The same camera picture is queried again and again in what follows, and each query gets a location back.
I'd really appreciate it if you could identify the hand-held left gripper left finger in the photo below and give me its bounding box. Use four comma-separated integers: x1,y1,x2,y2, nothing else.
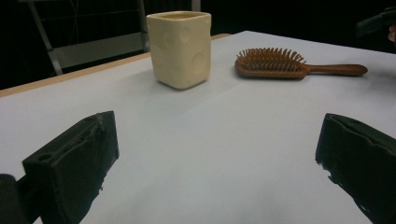
21,110,120,224

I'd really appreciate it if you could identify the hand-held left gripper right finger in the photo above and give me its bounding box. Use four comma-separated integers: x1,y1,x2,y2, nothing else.
315,112,396,224

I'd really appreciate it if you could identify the brown wooden hairbrush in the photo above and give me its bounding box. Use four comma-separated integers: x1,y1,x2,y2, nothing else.
233,47,369,79

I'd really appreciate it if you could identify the cream square ceramic cup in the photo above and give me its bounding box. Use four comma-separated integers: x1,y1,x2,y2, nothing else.
146,10,213,91

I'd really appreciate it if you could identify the white table cover sheet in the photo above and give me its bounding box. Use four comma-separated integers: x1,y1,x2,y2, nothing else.
0,30,396,224

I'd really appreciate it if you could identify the white metal desk frame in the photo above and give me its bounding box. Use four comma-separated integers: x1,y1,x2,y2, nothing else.
18,0,202,77

